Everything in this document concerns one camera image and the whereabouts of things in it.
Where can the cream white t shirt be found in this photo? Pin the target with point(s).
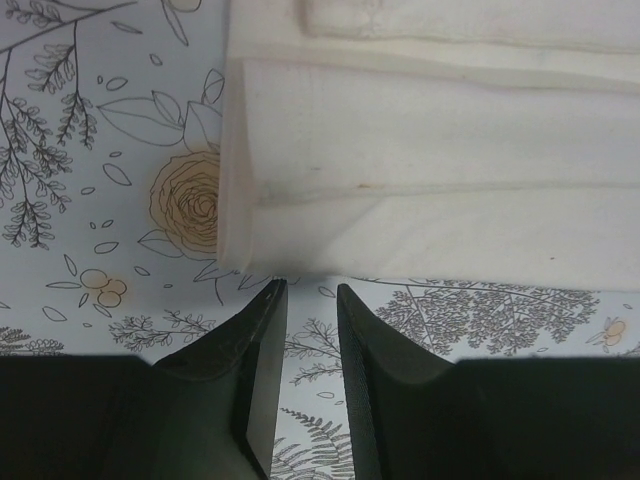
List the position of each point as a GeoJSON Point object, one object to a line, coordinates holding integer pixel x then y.
{"type": "Point", "coordinates": [494, 141]}

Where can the floral patterned table mat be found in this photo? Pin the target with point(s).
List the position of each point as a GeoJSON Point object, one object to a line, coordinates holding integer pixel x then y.
{"type": "Point", "coordinates": [96, 98]}

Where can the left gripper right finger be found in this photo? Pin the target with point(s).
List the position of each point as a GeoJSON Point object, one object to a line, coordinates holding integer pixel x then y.
{"type": "Point", "coordinates": [414, 415]}

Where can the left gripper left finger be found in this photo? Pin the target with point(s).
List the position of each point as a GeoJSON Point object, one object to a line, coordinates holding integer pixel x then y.
{"type": "Point", "coordinates": [207, 411]}

